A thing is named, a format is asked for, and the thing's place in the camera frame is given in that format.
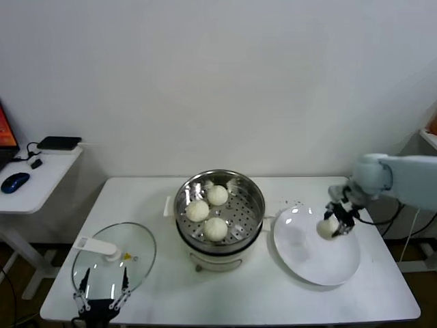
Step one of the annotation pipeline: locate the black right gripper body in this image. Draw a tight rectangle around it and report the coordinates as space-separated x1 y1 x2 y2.
333 201 362 228

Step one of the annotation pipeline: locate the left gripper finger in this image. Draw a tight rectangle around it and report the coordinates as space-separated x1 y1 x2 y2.
109 266 132 310
73 267 91 314

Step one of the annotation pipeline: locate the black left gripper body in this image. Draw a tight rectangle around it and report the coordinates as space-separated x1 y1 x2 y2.
79 298 121 323

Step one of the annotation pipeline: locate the white steamed baozi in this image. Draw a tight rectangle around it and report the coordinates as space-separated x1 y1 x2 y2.
186 200 210 222
208 185 229 206
203 217 229 241
316 218 339 239

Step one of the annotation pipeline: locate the steel perforated steamer basket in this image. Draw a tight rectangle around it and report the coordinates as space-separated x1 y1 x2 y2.
174 169 266 247

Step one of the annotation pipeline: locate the white round plate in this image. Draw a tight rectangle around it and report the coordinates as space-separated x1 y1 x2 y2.
272 204 362 287

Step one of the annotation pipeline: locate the cream electric cooker pot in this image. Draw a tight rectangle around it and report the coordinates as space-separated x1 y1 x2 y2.
164 195 276 273

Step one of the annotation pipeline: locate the white side desk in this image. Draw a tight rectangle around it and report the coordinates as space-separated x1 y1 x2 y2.
0 145 85 300

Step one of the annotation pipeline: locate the blue computer mouse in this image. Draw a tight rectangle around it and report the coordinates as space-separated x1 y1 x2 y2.
0 172 31 194

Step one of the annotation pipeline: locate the black external drive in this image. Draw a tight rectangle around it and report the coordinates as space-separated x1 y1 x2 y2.
36 136 83 151

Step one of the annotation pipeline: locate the laptop with red screen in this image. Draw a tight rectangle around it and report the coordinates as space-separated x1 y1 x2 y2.
0 98 21 172

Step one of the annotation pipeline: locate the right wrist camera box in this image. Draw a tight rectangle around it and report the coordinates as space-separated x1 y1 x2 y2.
327 184 352 206

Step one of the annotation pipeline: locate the glass lid with white handle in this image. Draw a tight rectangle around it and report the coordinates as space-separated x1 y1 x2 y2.
71 221 158 300

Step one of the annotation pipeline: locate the white hanging cable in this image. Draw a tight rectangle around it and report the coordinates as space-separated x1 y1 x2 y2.
401 208 422 262

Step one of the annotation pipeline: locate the black floor cable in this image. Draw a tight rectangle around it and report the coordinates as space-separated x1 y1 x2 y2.
0 264 18 325

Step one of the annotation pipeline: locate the white desk base frame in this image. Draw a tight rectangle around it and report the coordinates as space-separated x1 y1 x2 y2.
397 238 437 274

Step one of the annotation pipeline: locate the black thin desk cable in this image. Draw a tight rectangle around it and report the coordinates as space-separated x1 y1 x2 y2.
13 141 46 164

